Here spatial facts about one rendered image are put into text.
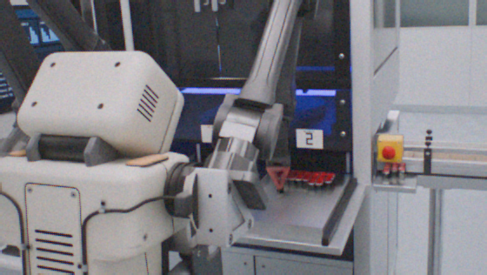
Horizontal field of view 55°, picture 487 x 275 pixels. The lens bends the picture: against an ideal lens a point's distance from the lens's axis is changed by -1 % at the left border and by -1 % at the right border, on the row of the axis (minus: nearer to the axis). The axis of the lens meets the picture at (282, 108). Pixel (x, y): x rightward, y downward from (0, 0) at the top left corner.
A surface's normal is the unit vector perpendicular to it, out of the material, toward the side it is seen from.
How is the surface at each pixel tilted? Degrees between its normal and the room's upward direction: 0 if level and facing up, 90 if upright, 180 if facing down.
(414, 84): 90
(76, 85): 47
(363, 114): 90
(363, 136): 90
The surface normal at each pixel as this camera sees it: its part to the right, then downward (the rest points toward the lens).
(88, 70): -0.26, -0.49
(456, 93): -0.32, 0.23
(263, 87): 0.03, -0.47
